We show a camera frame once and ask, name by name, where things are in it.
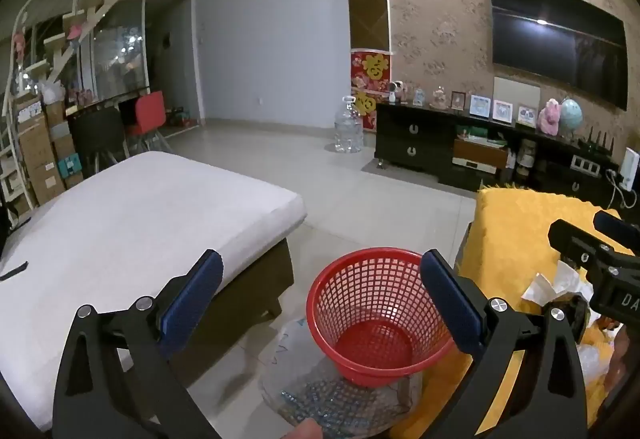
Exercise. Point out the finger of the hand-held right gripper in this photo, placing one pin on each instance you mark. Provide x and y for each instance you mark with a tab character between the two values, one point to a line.
580	241
610	223

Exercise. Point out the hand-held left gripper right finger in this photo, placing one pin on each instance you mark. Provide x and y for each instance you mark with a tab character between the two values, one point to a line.
452	306

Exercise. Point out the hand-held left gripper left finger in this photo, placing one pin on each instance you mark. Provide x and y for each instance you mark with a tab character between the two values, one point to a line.
192	301

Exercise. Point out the red plastic mesh basket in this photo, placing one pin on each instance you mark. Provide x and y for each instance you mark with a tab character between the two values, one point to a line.
370	354

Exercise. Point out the crumpled white tissue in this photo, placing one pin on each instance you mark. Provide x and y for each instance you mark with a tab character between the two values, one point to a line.
547	281

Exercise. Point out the white upright device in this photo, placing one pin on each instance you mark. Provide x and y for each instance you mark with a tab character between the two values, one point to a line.
630	169

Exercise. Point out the white power strip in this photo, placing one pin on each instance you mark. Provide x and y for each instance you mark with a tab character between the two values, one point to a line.
585	163

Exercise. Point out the yellow tablecloth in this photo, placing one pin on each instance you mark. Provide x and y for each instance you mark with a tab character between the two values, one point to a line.
510	229

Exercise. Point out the black router with antennas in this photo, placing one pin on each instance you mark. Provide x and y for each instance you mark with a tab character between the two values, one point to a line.
600	146

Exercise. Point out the white bed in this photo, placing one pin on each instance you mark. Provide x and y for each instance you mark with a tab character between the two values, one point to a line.
125	229

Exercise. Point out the pale blue egg ornament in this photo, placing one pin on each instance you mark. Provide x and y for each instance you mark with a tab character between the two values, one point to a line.
572	114

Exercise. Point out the pink plush toy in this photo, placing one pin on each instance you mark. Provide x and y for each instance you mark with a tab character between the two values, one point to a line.
550	116

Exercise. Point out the brown cabinet drawer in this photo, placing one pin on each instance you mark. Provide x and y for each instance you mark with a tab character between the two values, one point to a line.
477	153

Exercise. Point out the green packets in cabinet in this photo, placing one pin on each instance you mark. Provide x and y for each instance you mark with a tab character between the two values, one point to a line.
480	136

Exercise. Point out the clear plastic bag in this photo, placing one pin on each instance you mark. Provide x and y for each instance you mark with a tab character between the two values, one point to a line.
320	399

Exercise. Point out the black television cabinet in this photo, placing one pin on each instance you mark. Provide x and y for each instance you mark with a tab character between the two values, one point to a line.
415	134

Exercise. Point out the red chair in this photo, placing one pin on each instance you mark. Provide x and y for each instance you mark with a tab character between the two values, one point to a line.
149	111

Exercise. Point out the black chair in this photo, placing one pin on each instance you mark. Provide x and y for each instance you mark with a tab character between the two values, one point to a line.
95	131

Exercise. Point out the clear water jug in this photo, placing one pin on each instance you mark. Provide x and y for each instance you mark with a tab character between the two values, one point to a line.
347	129

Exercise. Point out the blue figurine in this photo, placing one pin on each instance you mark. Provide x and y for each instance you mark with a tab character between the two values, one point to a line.
418	96

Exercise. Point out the stack of cardboard boxes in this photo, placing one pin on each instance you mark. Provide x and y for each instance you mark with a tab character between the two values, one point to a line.
37	149

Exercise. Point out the white robot toy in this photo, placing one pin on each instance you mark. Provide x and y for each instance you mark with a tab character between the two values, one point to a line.
396	91

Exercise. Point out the white picture frame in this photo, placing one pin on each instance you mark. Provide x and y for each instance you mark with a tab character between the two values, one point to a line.
527	115
479	106
503	110

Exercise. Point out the small dark picture frame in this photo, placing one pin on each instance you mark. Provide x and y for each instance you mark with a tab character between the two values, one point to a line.
458	101

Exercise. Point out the black wall television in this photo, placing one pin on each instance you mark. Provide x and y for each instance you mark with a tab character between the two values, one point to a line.
550	39

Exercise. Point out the red festive wall decoration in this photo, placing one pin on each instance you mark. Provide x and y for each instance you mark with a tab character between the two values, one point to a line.
370	69

